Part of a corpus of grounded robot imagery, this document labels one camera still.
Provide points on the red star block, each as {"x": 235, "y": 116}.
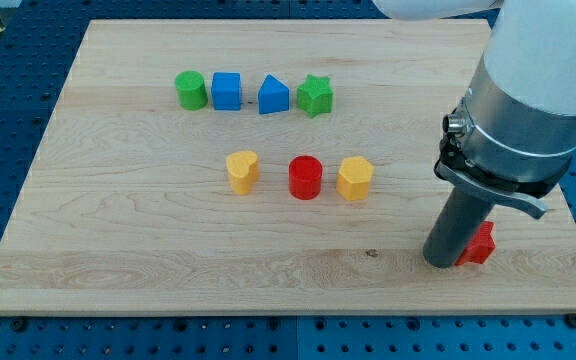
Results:
{"x": 480, "y": 247}

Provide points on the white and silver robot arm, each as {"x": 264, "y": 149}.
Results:
{"x": 513, "y": 133}

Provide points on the green star block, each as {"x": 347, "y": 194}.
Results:
{"x": 315, "y": 95}

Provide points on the red cylinder block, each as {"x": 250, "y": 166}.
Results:
{"x": 305, "y": 177}

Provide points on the yellow heart block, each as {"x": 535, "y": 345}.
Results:
{"x": 243, "y": 171}

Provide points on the yellow hexagon block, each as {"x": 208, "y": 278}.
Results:
{"x": 354, "y": 178}

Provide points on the blue triangle block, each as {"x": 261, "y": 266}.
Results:
{"x": 273, "y": 96}

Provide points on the light wooden board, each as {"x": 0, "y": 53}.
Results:
{"x": 127, "y": 209}

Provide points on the blue cube block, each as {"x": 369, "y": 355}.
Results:
{"x": 226, "y": 91}

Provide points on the green cylinder block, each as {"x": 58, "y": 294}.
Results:
{"x": 191, "y": 90}

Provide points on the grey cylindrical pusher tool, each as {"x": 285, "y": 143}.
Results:
{"x": 458, "y": 221}

